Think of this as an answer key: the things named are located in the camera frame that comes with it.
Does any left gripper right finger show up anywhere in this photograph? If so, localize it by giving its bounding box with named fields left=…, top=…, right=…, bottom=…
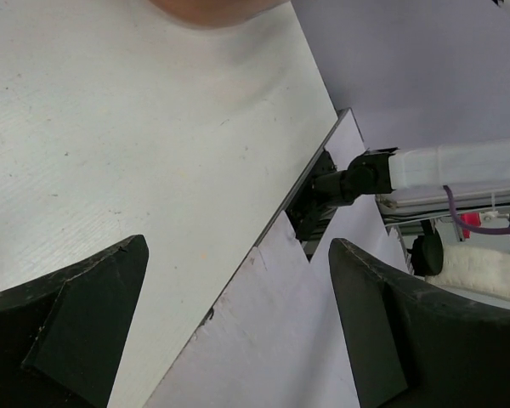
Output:
left=328, top=239, right=510, bottom=407

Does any pink translucent plastic bin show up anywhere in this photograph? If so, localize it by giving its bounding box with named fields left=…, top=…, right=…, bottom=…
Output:
left=152, top=0, right=285, bottom=28

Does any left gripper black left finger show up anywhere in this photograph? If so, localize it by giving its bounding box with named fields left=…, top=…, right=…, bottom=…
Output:
left=0, top=235, right=149, bottom=407

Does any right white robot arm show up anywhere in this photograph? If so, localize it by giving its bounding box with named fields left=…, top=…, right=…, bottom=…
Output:
left=310, top=138, right=510, bottom=207

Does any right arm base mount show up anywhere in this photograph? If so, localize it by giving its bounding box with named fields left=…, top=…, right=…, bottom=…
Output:
left=286, top=150, right=341, bottom=261

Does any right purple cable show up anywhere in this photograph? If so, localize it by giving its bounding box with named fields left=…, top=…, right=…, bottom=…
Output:
left=444, top=184, right=510, bottom=235

